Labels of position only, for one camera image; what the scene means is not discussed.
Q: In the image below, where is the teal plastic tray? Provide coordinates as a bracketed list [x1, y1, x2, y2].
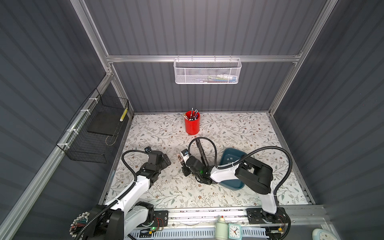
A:
[218, 147, 248, 191]

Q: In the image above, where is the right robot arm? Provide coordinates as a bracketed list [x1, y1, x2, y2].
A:
[178, 154, 285, 215]

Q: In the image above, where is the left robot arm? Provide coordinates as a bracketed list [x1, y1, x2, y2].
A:
[76, 147, 171, 240]

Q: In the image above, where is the red pencil cup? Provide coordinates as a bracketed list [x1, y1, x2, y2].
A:
[185, 111, 200, 135]

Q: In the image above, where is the white glue bottle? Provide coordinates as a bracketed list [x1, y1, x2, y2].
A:
[215, 216, 228, 240]

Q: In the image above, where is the yellow marker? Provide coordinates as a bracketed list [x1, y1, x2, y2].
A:
[120, 108, 128, 122]

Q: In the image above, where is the black notebook in basket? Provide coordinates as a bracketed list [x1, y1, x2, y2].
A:
[87, 112, 122, 137]

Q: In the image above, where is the small teal clock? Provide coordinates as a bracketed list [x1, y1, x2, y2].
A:
[228, 223, 243, 240]

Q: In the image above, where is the jar of pencils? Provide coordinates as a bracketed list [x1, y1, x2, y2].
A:
[69, 212, 90, 238]

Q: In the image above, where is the pale round object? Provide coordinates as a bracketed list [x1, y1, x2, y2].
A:
[312, 229, 338, 240]

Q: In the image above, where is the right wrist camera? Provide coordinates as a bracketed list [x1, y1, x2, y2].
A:
[178, 149, 191, 165]

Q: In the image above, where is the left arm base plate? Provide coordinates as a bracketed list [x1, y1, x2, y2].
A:
[137, 211, 169, 229]

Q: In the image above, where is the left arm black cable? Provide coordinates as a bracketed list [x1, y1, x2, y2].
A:
[73, 149, 150, 240]

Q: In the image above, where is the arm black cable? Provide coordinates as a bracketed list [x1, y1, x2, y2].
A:
[187, 136, 293, 199]
[73, 149, 150, 240]

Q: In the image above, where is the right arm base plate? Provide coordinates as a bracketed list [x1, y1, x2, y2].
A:
[246, 207, 289, 225]

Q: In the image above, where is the black wire basket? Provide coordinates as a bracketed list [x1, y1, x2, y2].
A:
[57, 89, 130, 164]

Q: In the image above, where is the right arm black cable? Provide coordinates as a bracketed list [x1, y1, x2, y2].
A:
[187, 136, 293, 199]

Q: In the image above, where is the white wire mesh basket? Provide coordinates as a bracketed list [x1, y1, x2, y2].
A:
[173, 57, 242, 85]

